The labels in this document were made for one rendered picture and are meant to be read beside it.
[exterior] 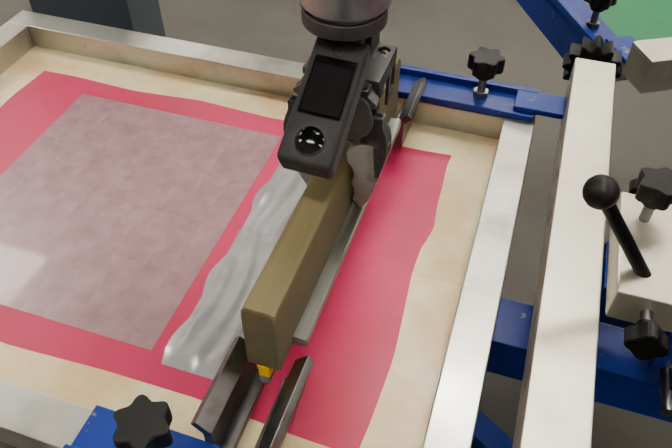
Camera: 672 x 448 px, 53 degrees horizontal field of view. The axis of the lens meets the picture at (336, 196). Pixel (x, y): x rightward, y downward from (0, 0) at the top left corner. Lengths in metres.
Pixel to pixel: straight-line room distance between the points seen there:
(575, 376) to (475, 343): 0.10
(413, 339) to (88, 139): 0.50
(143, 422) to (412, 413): 0.24
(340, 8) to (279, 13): 2.57
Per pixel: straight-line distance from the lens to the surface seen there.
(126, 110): 0.97
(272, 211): 0.78
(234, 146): 0.88
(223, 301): 0.71
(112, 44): 1.06
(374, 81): 0.59
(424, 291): 0.72
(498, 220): 0.75
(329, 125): 0.53
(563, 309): 0.62
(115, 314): 0.73
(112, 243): 0.79
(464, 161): 0.86
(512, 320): 0.76
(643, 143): 2.59
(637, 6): 1.27
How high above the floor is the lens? 1.52
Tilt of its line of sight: 45 degrees down
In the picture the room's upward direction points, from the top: straight up
